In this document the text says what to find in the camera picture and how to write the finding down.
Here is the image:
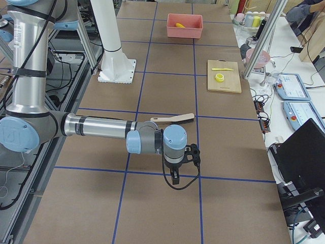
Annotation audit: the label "upper teach pendant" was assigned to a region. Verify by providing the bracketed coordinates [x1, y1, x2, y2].
[275, 73, 311, 101]

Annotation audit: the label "lower teach pendant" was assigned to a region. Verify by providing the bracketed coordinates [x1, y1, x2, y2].
[282, 101, 324, 132]

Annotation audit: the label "pink plastic bin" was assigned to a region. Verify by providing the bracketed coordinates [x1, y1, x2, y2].
[167, 13, 203, 39]

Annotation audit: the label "black monitor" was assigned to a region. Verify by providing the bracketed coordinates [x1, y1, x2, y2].
[269, 118, 324, 190]

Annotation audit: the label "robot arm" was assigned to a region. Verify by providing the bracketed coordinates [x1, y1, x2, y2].
[1, 1, 192, 190]

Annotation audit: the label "beige hand brush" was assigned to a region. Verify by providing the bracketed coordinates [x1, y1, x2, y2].
[150, 113, 194, 125]

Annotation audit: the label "stack of pastel cups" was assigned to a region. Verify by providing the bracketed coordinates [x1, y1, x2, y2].
[233, 11, 270, 28]

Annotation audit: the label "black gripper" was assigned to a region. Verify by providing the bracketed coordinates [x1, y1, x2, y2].
[164, 159, 186, 185]

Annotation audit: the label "yellow toy corn cob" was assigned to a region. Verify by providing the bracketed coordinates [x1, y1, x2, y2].
[175, 23, 185, 28]

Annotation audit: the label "seated person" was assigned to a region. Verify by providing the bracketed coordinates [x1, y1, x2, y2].
[285, 0, 324, 37]

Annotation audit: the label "pink bowl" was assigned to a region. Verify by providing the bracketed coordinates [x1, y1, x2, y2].
[246, 48, 271, 69]

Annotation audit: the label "black power strip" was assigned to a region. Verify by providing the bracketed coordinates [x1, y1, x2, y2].
[254, 101, 271, 134]

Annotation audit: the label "teach pendant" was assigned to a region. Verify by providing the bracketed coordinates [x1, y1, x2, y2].
[282, 101, 324, 132]
[275, 73, 311, 101]

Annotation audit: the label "bamboo cutting board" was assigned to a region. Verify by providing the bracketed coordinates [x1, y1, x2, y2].
[207, 60, 242, 94]

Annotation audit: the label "yellow lemon slices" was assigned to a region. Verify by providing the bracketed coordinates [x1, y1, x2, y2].
[215, 73, 224, 82]

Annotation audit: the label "white camera stand base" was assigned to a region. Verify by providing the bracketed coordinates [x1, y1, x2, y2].
[91, 0, 137, 84]

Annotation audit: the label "aluminium frame post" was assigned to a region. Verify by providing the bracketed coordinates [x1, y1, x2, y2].
[243, 0, 288, 80]

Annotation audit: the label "yellow plastic knife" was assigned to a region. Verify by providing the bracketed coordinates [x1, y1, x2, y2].
[211, 68, 234, 71]

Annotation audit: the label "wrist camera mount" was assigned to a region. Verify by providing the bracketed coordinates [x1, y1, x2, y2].
[183, 143, 201, 167]

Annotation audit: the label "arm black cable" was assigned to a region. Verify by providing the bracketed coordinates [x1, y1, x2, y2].
[159, 148, 201, 190]

